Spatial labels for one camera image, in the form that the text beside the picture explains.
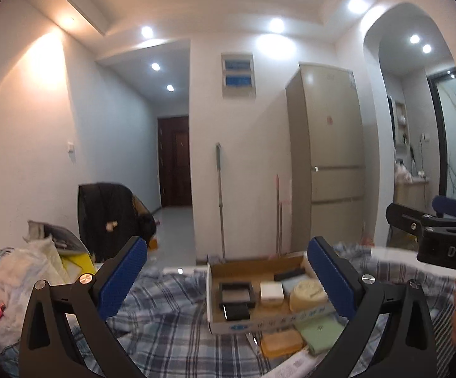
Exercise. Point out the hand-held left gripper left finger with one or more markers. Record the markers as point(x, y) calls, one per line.
point(119, 283)

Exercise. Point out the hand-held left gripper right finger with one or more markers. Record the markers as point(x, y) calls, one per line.
point(332, 279)

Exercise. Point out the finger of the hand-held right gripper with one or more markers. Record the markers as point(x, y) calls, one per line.
point(405, 218)
point(454, 206)

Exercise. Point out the light blue box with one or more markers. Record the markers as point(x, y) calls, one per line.
point(290, 285)

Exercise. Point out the black oblong case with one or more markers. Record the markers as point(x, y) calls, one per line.
point(289, 274)

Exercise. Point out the white square box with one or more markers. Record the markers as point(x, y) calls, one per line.
point(271, 293)

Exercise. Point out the shallow cardboard box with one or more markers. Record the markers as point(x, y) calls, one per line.
point(243, 268)

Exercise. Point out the black framed square box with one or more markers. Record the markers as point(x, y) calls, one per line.
point(235, 295)

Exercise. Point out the small black device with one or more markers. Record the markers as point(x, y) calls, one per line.
point(236, 312)

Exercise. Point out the wooden cabinet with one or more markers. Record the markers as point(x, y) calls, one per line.
point(408, 201)

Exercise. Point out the orange floor carton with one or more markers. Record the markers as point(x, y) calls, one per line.
point(153, 243)

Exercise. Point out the black puffer jacket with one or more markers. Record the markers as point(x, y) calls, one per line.
point(102, 212)

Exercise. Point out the grey bag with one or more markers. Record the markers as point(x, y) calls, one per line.
point(54, 232)

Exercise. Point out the grey printed booklet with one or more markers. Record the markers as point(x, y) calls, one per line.
point(290, 367)

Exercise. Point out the white plastic bag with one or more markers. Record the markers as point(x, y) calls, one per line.
point(19, 275)

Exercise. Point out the beige refrigerator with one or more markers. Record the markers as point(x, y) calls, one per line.
point(330, 145)

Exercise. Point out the flat mop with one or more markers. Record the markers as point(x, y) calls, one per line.
point(220, 204)

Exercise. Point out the dark wooden door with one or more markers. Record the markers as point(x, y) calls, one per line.
point(174, 161)

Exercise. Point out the wall niche shelf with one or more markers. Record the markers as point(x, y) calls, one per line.
point(400, 124)

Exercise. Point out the white wall switch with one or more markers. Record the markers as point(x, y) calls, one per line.
point(71, 151)

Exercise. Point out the wall electrical panel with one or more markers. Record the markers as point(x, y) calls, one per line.
point(238, 75)

